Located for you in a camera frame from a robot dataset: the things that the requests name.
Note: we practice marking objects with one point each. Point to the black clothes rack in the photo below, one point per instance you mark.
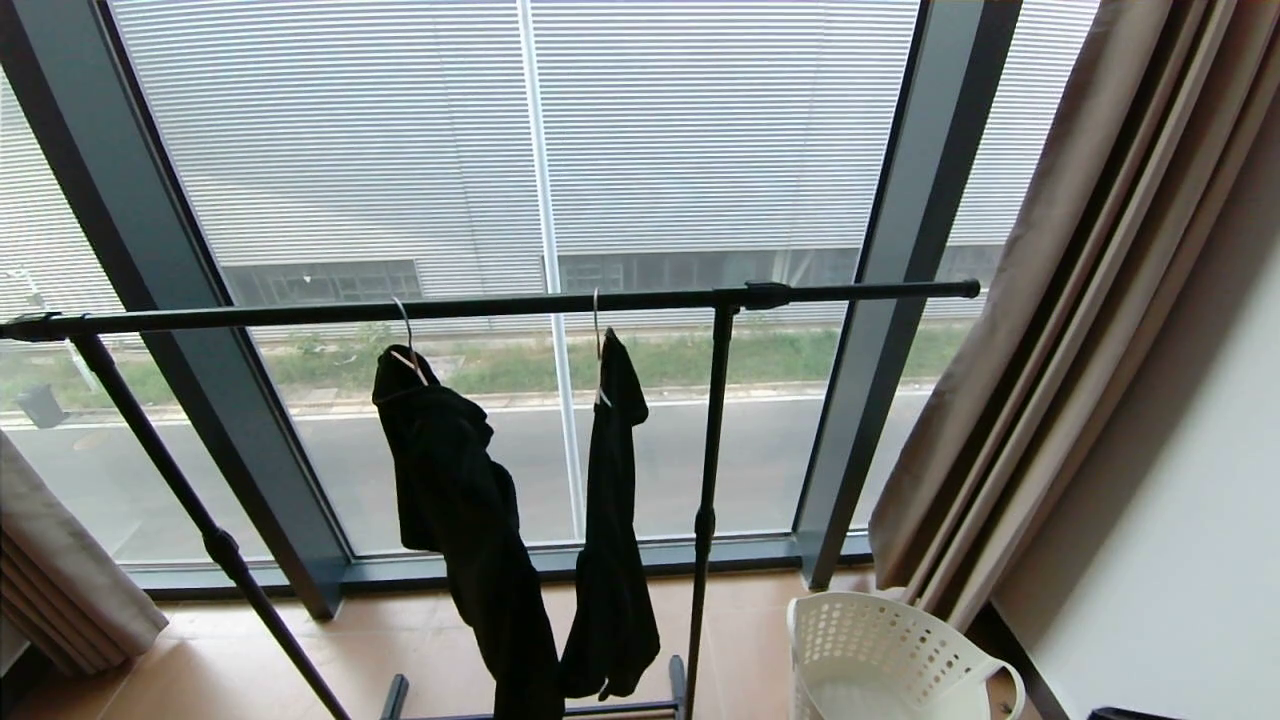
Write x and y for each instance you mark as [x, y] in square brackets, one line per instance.
[500, 303]

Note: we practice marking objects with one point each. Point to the black shorts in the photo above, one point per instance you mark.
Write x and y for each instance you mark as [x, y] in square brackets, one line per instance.
[450, 480]

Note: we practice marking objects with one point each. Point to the white laundry basket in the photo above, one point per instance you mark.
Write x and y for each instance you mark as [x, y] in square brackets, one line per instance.
[880, 640]

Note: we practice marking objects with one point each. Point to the window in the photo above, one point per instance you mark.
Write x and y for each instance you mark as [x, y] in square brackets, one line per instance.
[900, 200]

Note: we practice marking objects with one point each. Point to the beige curtain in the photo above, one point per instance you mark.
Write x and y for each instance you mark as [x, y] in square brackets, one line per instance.
[60, 570]
[1080, 250]

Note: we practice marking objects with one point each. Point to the pink clothes hanger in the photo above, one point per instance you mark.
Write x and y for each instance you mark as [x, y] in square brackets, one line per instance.
[407, 340]
[598, 340]

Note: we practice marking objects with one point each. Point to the black garment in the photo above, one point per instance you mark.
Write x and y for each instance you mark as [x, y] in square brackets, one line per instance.
[612, 520]

